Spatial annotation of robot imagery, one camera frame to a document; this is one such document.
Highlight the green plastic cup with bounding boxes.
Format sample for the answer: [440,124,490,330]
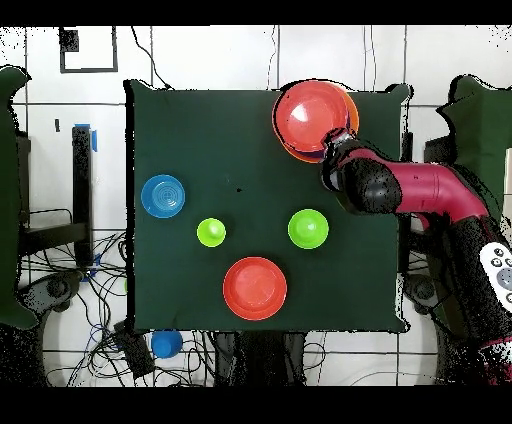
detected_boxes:
[196,217,227,248]

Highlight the green plastic bowl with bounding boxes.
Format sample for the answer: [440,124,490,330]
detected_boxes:
[287,208,330,250]

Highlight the red plastic bowl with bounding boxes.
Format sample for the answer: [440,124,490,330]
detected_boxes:
[271,79,354,155]
[222,256,288,322]

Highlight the small blue plastic bowl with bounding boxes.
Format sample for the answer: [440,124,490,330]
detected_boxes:
[140,173,186,220]

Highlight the dark green tablecloth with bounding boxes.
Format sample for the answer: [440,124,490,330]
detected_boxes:
[123,78,413,335]

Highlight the blue plastic cup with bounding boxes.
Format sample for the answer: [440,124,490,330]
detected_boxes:
[150,330,184,360]

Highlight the black metal stand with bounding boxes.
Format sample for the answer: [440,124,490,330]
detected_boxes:
[17,124,98,269]

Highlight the black office chair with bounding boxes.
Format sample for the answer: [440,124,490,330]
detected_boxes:
[403,273,445,315]
[19,270,85,317]

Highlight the black power adapter box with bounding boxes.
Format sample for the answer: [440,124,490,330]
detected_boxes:
[113,321,156,379]

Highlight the green covered side table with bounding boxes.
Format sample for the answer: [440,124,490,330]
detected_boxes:
[0,65,39,331]
[437,75,512,225]

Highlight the white boxes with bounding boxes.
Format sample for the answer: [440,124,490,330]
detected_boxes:
[502,147,512,193]

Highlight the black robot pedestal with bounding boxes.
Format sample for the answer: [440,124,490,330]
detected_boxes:
[215,331,307,388]

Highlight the cable tangle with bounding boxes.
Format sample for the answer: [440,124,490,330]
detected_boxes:
[19,231,327,388]

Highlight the black floor cable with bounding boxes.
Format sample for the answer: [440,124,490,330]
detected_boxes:
[130,25,174,91]

